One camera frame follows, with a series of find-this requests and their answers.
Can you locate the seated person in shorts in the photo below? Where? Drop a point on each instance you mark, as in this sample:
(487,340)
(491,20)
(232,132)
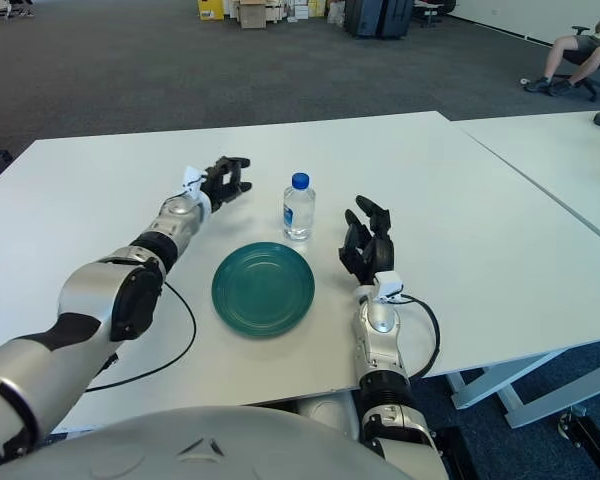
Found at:
(557,55)

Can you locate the green round plate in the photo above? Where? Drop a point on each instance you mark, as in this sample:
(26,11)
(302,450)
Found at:
(263,290)

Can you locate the stack of white boxes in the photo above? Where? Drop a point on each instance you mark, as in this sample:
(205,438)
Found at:
(296,10)

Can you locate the yellow box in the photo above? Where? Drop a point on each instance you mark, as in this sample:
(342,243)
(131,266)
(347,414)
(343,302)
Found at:
(210,10)

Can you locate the black stand with caster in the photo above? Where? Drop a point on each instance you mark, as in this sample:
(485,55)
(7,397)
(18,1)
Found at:
(587,437)

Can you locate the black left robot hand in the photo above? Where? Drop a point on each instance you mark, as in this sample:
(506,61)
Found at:
(222,182)

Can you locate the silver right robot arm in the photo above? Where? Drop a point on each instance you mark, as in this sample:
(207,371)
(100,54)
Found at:
(385,360)

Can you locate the black office chair under person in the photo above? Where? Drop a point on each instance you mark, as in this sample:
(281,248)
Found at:
(592,85)

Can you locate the white table leg frame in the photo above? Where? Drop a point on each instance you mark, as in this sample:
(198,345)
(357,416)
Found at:
(480,390)

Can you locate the brown cardboard box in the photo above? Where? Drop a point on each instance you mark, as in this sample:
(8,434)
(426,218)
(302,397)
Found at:
(252,15)

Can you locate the grey robot torso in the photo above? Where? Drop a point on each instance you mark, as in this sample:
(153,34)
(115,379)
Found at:
(205,450)

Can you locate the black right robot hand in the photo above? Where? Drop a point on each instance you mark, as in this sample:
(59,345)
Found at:
(370,245)

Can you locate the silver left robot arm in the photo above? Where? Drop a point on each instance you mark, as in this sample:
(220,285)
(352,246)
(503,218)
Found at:
(105,310)

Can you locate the clear bottle with blue cap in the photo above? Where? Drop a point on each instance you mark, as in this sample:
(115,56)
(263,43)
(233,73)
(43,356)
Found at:
(300,210)

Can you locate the clear plastic bag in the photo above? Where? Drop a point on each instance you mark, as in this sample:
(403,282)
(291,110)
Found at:
(336,12)

